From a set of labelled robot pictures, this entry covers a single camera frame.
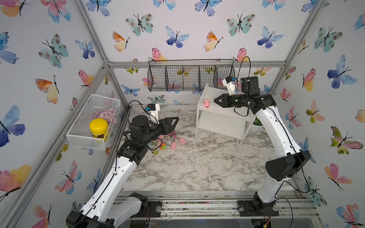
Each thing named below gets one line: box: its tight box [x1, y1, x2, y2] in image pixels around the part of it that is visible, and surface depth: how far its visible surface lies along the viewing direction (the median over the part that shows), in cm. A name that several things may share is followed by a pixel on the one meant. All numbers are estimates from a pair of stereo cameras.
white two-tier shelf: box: [195, 83, 256, 153], surface depth 86 cm
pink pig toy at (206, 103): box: [203, 99, 211, 109], surface depth 76 cm
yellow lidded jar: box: [89, 118, 109, 139], surface depth 65 cm
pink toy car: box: [168, 133, 177, 143], surface depth 101 cm
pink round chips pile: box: [91, 107, 118, 124], surface depth 70 cm
